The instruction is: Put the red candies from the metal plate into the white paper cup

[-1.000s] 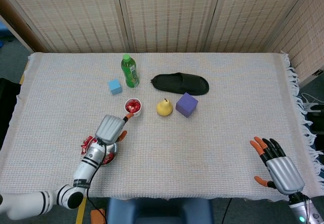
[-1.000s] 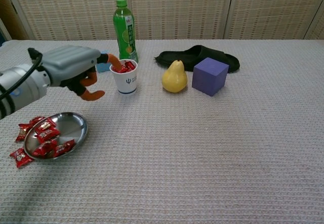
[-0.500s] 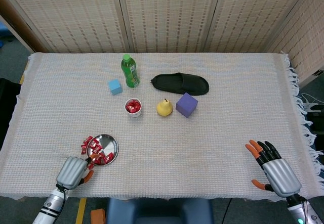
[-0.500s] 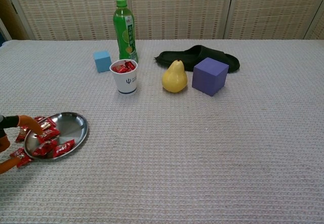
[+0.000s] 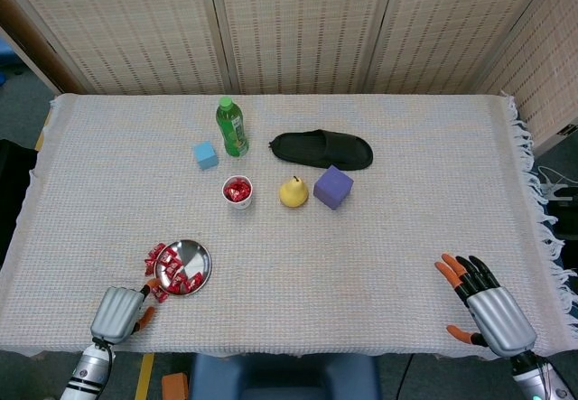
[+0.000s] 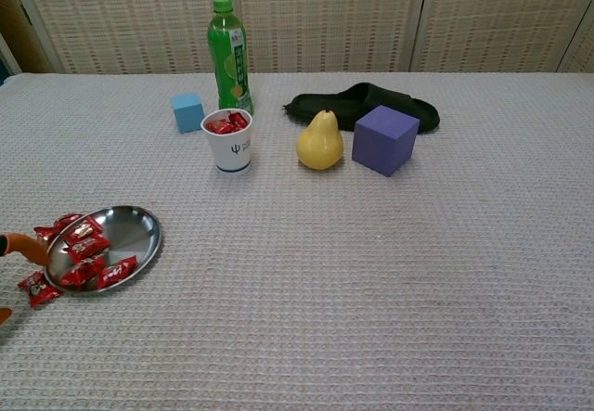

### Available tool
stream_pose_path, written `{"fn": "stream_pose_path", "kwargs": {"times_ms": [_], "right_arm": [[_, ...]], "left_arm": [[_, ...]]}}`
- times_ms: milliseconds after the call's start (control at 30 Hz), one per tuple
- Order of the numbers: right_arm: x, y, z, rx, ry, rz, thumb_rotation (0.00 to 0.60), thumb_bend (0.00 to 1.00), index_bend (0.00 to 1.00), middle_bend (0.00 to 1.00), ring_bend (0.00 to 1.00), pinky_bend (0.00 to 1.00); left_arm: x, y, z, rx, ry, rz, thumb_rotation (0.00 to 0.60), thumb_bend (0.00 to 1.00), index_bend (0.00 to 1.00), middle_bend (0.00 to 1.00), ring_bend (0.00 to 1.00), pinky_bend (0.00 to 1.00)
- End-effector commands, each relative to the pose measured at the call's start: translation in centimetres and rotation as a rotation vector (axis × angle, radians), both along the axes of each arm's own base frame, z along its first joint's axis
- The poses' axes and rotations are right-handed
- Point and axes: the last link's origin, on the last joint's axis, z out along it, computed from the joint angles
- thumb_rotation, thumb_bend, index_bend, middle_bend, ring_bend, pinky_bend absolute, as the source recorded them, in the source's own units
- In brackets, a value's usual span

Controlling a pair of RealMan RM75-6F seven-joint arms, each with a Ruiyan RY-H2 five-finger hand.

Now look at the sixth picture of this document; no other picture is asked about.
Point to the black slipper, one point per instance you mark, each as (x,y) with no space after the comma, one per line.
(371,98)

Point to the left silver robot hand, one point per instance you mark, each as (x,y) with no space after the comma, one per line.
(28,244)

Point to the brown wooden board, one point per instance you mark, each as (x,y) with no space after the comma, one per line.
(28,44)

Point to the white paper cup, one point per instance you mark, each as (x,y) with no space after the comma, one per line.
(232,151)

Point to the round metal plate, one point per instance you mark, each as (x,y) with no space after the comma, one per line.
(134,230)

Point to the purple foam cube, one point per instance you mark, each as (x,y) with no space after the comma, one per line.
(385,142)

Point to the woven fringed tablecloth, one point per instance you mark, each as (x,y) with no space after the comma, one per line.
(371,267)

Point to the woven folding screen panel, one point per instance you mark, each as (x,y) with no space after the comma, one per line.
(325,12)
(116,12)
(584,54)
(501,12)

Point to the light blue foam cube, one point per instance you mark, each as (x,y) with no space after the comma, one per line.
(188,114)

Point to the red candy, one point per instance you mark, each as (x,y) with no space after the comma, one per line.
(81,273)
(88,247)
(46,232)
(82,230)
(237,119)
(220,127)
(39,289)
(69,220)
(116,272)

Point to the green drink bottle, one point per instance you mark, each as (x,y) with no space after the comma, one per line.
(227,58)

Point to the yellow pear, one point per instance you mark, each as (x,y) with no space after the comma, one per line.
(320,146)

